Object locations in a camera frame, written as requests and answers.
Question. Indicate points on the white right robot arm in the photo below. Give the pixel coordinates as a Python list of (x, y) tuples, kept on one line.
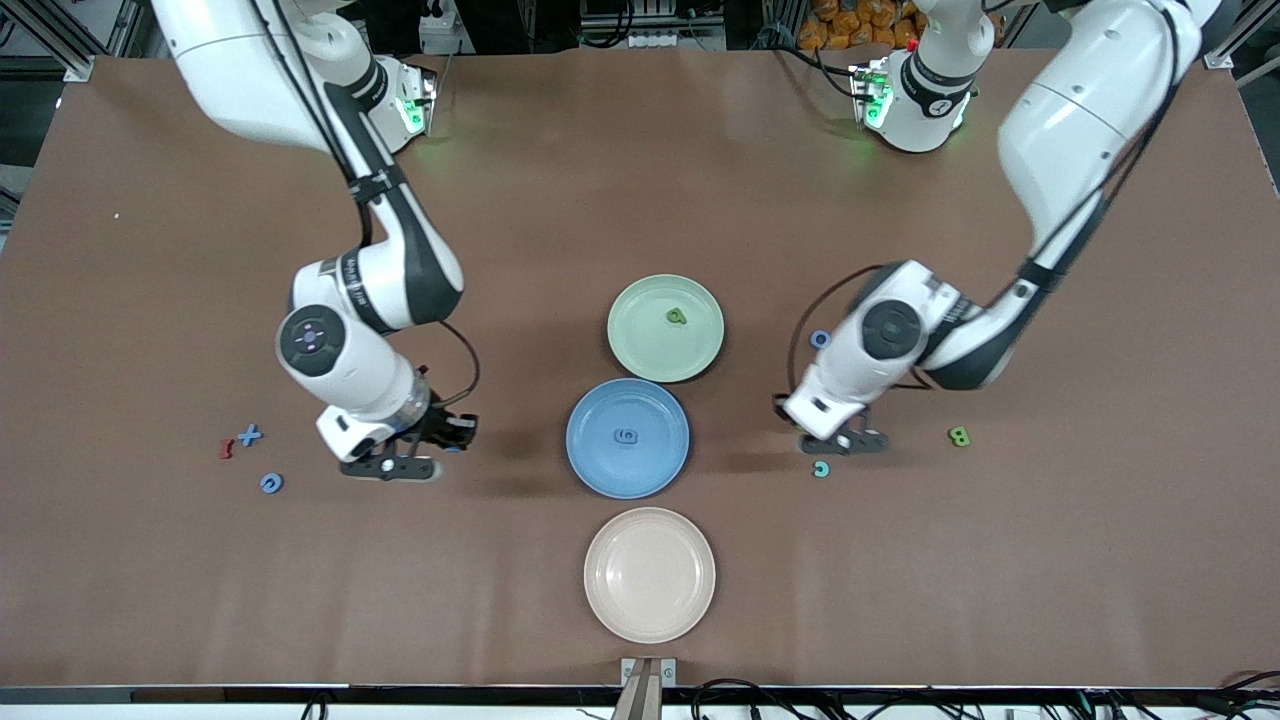
[(250, 80)]

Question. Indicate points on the orange packaged goods pile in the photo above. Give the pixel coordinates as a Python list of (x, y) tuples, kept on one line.
[(850, 20)]

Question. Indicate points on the blue foam number 9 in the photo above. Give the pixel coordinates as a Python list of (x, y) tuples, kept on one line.
[(634, 436)]

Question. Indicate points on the light green round plate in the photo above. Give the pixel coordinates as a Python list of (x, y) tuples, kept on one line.
[(650, 340)]

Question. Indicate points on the blue round plate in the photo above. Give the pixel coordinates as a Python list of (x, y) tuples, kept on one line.
[(627, 470)]

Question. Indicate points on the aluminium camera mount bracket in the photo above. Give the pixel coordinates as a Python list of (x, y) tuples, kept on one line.
[(645, 675)]

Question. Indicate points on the blue foam letter O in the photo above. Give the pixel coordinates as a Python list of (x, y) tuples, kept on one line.
[(814, 340)]

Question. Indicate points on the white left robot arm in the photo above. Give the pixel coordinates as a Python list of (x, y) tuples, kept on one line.
[(1090, 120)]

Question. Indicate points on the blue foam letter X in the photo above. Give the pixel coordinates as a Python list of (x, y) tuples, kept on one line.
[(249, 435)]

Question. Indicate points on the white power strip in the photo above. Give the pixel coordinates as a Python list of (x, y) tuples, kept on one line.
[(675, 40)]

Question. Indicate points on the green foam letter B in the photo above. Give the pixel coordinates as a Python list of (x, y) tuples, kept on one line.
[(953, 436)]

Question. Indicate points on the brown table cover mat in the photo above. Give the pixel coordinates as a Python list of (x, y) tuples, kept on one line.
[(200, 600)]

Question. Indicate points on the beige round plate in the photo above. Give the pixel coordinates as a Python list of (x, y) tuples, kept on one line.
[(650, 575)]

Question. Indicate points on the aluminium frame post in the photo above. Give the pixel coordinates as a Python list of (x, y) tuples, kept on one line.
[(1222, 55), (75, 65)]

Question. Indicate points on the blue foam letter G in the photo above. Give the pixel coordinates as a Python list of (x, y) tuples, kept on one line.
[(263, 484)]

